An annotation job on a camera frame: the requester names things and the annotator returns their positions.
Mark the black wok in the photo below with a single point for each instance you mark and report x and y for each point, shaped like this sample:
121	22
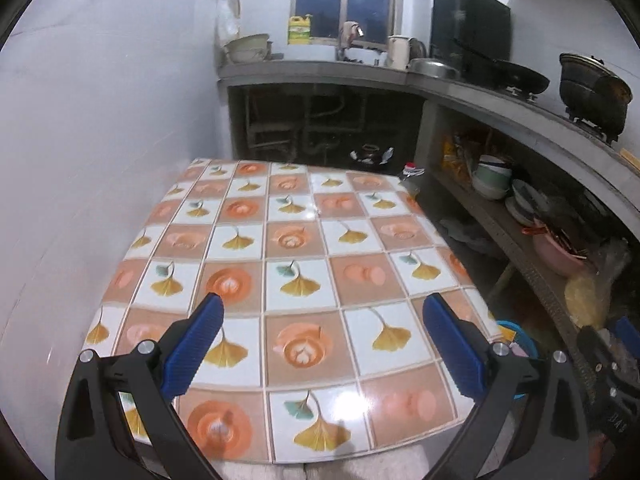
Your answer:
520	77

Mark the black cabinet appliance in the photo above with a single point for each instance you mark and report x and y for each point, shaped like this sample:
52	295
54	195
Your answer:
470	30

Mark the dark clay jar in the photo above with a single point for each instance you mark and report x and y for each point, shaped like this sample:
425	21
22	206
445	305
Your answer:
370	154

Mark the yellow-filled plastic bag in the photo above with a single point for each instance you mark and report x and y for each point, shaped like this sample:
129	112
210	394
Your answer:
585	300

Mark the hanging clear plastic bag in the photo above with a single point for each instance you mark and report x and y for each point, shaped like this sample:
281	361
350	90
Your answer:
227	17

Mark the sink faucet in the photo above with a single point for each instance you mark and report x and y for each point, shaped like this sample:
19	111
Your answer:
350	35

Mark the yellow cooking oil bottle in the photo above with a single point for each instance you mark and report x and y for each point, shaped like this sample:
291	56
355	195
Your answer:
412	177

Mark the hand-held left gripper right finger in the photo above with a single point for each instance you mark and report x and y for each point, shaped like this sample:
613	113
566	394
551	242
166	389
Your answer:
452	345

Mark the black cooking pot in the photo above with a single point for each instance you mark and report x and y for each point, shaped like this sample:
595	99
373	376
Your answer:
595	90

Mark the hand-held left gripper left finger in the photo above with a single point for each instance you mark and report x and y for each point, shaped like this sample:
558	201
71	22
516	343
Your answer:
195	340

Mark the yellow-green detergent jug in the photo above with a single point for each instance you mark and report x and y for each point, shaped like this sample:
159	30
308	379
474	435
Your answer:
300	30

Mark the person's right hand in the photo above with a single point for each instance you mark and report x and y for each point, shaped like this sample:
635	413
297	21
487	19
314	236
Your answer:
600	455

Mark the pink plastic basin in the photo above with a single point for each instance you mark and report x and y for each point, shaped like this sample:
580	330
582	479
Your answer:
555	255

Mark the cream electric kettle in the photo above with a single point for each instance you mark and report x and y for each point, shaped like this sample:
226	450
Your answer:
400	52

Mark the steel basin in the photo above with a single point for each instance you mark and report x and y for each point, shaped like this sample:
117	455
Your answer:
434	67

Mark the grey drain pipe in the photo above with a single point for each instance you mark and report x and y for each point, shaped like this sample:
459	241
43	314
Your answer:
320	130

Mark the grey cloth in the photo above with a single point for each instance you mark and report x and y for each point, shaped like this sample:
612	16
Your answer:
467	235

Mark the stack of white plates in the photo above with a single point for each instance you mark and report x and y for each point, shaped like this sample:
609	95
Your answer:
525	202

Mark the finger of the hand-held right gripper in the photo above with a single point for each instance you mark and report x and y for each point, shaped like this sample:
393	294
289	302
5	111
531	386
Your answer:
595	350
627	332

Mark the orange snack bag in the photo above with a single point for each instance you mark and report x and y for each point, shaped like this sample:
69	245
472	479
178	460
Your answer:
454	157

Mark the metal rack frame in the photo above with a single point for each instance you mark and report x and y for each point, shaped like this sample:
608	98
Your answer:
267	125

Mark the dark window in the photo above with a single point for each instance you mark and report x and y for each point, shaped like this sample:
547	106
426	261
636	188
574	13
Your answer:
345	0

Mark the blue mesh wastebasket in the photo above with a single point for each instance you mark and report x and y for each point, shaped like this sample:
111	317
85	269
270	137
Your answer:
518	326

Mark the cream enamel basin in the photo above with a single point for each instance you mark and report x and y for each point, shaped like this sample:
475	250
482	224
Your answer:
247	49

